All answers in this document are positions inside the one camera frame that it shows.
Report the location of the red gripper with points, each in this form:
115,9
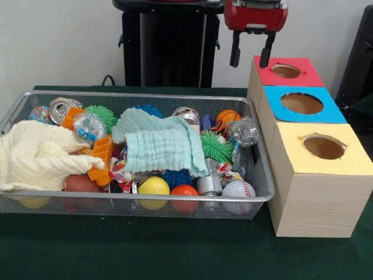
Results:
256,16

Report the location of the mint waffle cloth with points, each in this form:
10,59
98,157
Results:
163,148

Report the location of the silver mesh bin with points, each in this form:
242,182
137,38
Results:
189,99

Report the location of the wooden box with three holes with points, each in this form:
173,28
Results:
314,204

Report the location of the orange basketball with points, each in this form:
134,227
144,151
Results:
228,116

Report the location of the green spiky ball with eyes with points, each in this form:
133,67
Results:
215,147

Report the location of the black side stand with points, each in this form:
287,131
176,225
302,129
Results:
358,58

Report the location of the silver toy robot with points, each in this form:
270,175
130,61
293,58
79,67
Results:
208,182

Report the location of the white baseball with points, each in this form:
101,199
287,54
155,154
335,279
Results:
239,192

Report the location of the blue spiky ball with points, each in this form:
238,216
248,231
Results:
177,179

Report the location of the orange smooth ball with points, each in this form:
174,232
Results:
184,192

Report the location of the yellow smooth ball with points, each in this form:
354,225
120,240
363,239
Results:
154,186

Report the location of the crushed silver can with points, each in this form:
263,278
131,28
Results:
59,112

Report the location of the dark green tablecloth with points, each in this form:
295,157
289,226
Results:
145,248

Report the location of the cream waffle cloth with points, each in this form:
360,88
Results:
35,154

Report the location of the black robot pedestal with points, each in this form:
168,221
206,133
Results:
172,43

